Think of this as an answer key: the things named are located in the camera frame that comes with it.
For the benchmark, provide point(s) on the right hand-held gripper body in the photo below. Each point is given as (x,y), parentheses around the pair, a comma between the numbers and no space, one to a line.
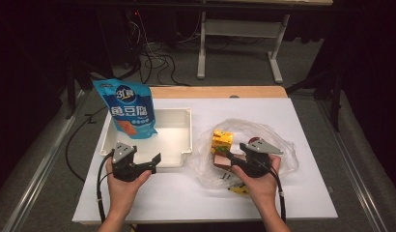
(255,164)

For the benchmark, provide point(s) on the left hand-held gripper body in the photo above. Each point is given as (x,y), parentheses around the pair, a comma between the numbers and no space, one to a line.
(125,169)

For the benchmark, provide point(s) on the long brown box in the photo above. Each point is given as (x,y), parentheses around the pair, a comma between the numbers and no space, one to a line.
(220,161)

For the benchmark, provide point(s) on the yellow drink carton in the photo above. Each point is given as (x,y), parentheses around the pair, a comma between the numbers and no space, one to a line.
(222,141)

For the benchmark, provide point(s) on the white plastic bin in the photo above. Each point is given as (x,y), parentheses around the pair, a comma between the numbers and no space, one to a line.
(173,135)

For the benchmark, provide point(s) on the clear plastic shopping bag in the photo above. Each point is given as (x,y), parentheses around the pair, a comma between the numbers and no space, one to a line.
(205,174)

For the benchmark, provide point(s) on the blue snack pouch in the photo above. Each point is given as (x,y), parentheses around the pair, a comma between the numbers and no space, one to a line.
(128,109)

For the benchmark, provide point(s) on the person's left hand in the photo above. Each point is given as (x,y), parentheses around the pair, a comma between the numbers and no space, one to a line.
(122,196)

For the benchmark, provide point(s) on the person's right hand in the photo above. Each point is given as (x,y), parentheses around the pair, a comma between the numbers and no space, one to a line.
(263,191)

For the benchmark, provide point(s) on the white table cover board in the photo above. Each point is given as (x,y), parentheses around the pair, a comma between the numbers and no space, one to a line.
(186,199)

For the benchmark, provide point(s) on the aluminium floor rail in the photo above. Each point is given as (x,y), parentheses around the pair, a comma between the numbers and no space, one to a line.
(367,200)
(44,161)

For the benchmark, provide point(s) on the white metal desk frame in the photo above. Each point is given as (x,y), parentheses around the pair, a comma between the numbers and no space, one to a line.
(241,28)

